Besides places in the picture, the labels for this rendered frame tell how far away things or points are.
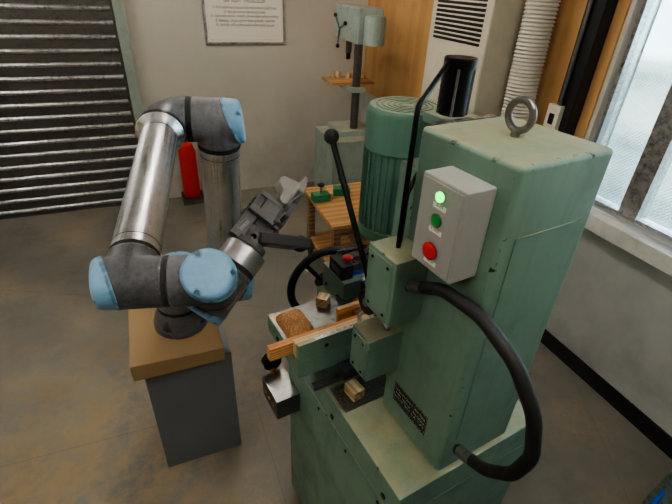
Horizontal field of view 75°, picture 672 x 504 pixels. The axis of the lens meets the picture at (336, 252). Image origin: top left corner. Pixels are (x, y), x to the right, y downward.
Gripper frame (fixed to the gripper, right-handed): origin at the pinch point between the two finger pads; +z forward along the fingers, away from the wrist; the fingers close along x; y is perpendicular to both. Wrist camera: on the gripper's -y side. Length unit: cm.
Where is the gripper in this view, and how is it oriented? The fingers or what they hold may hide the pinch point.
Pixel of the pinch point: (305, 183)
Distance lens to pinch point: 101.4
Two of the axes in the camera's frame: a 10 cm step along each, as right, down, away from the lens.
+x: -4.2, 1.2, 9.0
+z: 5.0, -8.0, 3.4
